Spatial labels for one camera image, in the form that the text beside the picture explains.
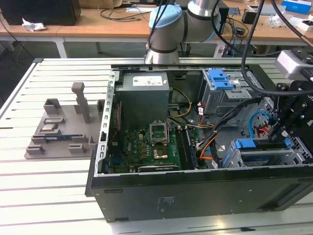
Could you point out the blue cardboard box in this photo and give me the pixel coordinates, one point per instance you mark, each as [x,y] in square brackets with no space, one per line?
[297,6]

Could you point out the black device on desk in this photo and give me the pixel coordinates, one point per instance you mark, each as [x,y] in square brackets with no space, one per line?
[223,14]

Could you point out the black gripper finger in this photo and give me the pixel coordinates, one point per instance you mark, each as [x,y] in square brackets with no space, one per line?
[278,107]
[296,113]

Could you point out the large black box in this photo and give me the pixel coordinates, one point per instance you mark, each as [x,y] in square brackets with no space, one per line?
[41,12]

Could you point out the CPU socket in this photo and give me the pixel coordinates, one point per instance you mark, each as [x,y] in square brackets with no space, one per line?
[160,153]

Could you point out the crumpled white paper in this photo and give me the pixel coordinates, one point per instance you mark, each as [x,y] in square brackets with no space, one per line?
[33,25]

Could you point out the installed RAM stick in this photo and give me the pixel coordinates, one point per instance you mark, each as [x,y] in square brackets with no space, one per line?
[191,150]

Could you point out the silver tray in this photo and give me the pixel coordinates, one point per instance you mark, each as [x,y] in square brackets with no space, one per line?
[267,9]

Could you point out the blue RAM stick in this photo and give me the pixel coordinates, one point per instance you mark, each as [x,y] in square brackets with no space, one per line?
[61,138]

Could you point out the silver drive cage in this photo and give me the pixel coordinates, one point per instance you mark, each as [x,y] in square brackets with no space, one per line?
[220,102]

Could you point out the blue plastic drive latch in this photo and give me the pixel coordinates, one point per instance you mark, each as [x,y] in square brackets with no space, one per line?
[220,80]

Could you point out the clear plastic bag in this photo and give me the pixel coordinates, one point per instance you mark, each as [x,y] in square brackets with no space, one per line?
[275,20]

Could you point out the grey parts rack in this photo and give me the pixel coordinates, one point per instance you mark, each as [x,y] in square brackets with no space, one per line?
[71,122]

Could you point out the black power adapter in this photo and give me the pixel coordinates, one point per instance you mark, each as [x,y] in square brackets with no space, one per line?
[240,31]

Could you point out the white open box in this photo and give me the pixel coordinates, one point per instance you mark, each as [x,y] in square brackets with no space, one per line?
[297,21]

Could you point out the small black box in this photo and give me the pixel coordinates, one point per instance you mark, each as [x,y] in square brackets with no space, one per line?
[248,17]

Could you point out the black open PC case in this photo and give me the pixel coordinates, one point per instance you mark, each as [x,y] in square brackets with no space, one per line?
[195,195]

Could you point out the silver disk bay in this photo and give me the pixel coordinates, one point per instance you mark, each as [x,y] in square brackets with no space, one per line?
[294,156]

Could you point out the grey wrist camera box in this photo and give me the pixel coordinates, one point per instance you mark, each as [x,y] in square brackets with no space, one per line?
[288,63]

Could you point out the grey power supply unit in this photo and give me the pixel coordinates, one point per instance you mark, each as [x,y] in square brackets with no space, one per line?
[144,102]

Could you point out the silver CPU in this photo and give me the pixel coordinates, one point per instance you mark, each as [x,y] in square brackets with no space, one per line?
[49,127]

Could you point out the black expansion card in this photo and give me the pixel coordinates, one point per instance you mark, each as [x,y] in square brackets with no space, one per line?
[159,168]

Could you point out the hard disk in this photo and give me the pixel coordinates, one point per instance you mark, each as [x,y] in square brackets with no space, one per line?
[245,143]

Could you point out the black RAM slot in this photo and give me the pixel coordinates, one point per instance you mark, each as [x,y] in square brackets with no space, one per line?
[182,149]

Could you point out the green motherboard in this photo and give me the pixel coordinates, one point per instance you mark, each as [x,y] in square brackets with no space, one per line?
[137,149]

